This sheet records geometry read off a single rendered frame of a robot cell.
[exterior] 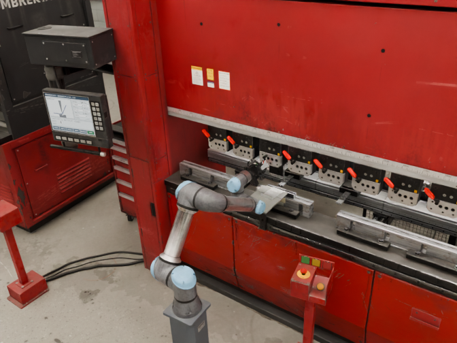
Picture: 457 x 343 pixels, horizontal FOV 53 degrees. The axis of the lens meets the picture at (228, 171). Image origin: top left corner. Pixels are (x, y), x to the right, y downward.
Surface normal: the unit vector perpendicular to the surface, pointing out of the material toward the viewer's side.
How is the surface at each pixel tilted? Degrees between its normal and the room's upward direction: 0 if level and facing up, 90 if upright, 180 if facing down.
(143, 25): 90
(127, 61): 90
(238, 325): 0
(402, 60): 90
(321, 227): 0
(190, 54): 90
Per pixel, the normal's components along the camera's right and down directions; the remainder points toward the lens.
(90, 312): -0.04, -0.88
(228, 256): -0.58, 0.41
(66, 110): -0.36, 0.46
